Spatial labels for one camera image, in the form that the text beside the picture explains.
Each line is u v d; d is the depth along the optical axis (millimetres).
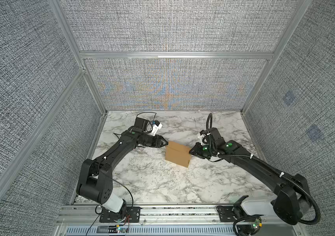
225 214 746
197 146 715
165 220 733
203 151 691
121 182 846
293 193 399
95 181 437
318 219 390
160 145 747
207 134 619
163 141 800
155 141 732
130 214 732
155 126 776
